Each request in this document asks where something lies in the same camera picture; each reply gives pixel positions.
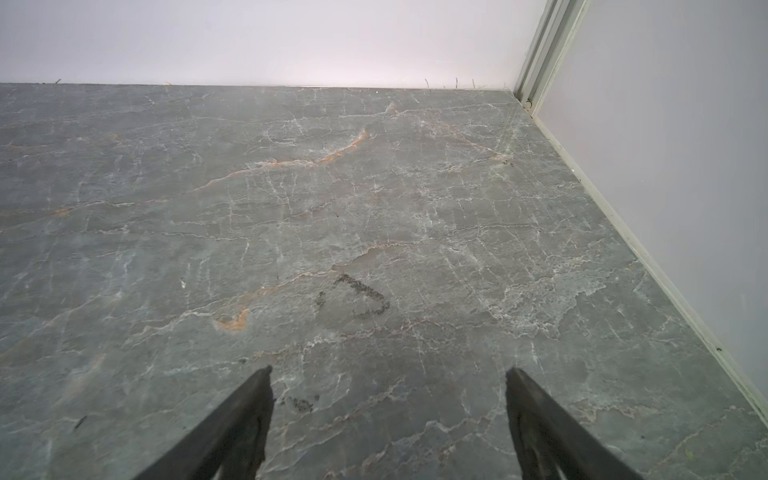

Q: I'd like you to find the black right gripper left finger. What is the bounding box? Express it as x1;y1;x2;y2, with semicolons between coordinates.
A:
137;366;275;480

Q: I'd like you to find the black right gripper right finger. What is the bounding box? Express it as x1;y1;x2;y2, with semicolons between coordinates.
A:
505;367;641;480

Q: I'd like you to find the aluminium frame corner post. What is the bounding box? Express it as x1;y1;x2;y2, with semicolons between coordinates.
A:
512;0;591;117

